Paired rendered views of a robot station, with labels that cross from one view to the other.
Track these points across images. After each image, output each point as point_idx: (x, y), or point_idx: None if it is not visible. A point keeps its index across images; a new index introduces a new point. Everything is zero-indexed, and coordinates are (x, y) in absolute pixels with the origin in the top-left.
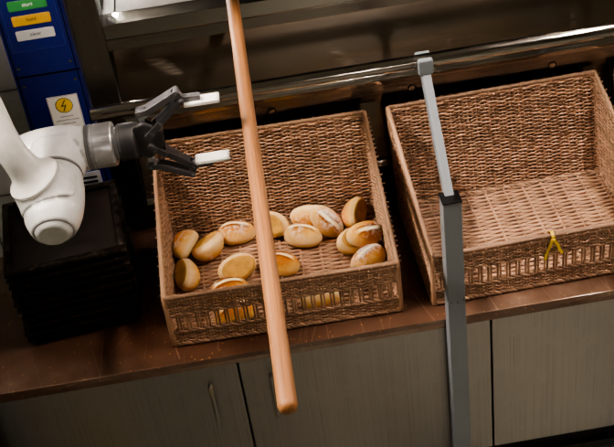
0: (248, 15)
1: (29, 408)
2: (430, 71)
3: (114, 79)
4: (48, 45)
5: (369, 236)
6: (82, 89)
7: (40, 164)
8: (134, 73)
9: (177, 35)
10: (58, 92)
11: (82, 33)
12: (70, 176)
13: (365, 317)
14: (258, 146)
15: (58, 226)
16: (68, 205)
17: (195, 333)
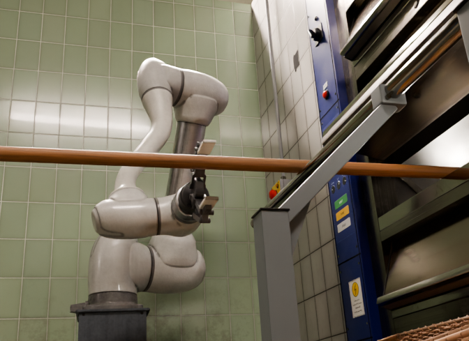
0: (451, 187)
1: None
2: (379, 100)
3: (384, 268)
4: (348, 233)
5: None
6: (361, 273)
7: (123, 184)
8: (397, 263)
9: (412, 218)
10: (352, 277)
11: (370, 226)
12: (132, 196)
13: None
14: (172, 154)
15: (92, 211)
16: (106, 202)
17: None
